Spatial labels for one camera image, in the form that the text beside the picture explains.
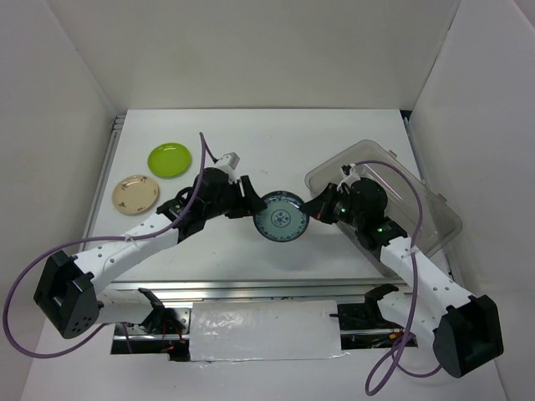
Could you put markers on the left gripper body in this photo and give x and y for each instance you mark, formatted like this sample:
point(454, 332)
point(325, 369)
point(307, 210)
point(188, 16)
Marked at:
point(231, 203)

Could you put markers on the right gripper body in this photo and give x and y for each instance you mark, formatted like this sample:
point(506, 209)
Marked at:
point(341, 209)

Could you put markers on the blue patterned plate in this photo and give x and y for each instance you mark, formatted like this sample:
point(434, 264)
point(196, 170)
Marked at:
point(282, 220)

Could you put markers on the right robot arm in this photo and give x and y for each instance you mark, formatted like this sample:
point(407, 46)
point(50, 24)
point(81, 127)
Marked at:
point(463, 330)

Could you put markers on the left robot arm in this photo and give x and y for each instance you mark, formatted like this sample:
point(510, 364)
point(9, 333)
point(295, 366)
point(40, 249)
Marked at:
point(69, 286)

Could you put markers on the clear plastic bin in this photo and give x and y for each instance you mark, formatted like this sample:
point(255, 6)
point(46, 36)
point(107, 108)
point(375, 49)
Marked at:
point(440, 223)

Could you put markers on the lime green plate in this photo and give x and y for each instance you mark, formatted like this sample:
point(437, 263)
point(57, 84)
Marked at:
point(169, 160)

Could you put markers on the cream floral plate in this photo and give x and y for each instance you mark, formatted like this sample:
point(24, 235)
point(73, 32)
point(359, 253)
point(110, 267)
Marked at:
point(135, 194)

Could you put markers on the white foil cover panel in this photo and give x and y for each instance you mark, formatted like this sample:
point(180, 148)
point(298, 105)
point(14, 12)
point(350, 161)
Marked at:
point(256, 331)

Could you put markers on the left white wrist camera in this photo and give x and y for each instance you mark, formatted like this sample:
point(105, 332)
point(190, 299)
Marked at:
point(228, 163)

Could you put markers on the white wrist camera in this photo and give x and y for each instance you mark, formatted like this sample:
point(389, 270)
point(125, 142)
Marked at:
point(349, 175)
point(228, 163)

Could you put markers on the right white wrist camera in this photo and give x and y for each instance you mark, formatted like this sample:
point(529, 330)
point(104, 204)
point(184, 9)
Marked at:
point(349, 175)

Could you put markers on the aluminium front rail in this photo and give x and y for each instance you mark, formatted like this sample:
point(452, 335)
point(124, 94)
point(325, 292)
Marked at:
point(264, 290)

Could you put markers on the right aluminium side rail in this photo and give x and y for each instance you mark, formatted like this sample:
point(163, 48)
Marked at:
point(405, 115)

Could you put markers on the aluminium side rail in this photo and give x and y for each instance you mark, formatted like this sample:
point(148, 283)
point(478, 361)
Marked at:
point(104, 174)
point(405, 115)

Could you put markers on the left aluminium side rail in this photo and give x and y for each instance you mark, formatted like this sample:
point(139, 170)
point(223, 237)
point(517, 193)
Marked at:
point(104, 174)

